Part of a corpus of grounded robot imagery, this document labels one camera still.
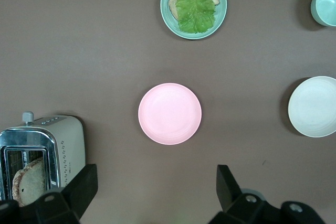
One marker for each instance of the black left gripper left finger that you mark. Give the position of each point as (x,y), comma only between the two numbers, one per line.
(81,187)

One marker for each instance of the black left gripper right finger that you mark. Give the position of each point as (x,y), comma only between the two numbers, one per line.
(227,190)

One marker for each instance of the pink bowl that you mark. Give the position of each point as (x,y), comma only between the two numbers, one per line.
(170,113)

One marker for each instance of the cream and chrome toaster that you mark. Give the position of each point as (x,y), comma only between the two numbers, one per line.
(71,140)

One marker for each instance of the round seeded bread slice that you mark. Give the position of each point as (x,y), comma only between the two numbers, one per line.
(29,182)

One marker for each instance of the beige bowl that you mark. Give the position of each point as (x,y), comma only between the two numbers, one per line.
(315,107)

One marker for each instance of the green lettuce leaf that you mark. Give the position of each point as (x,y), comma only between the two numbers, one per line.
(195,11)

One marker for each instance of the green cup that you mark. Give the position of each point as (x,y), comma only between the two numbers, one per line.
(326,3)

